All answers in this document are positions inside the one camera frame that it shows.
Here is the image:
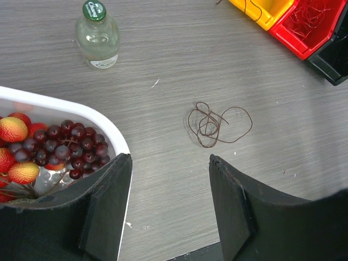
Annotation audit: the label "purple grape bunch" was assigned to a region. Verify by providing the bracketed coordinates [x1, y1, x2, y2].
[7, 119, 111, 181]

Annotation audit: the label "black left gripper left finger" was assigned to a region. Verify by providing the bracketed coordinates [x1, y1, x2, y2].
[1, 153, 132, 260]

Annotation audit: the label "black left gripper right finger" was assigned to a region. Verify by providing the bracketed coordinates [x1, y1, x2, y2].
[209, 155, 347, 260]

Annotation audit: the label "yellow plastic bin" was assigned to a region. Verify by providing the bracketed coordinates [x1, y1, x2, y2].
[229, 0, 295, 31]

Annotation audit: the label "clear glass bottle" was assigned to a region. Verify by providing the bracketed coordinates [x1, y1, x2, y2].
[75, 1, 120, 70]

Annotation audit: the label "black plastic bin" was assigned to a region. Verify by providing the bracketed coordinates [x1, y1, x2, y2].
[306, 6, 347, 86]

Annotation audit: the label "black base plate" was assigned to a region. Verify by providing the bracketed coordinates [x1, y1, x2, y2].
[168, 242, 223, 261]

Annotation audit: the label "red plastic bin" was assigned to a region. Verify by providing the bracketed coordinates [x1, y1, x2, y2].
[269, 0, 347, 60]

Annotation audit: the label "white fruit basket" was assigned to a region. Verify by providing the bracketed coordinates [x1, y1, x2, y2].
[0, 85, 133, 261]

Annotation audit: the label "thin red cable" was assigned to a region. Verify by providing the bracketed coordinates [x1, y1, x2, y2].
[288, 0, 335, 39]

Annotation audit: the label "red yellow lychee fruits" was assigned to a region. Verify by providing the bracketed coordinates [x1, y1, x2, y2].
[1, 112, 48, 203]

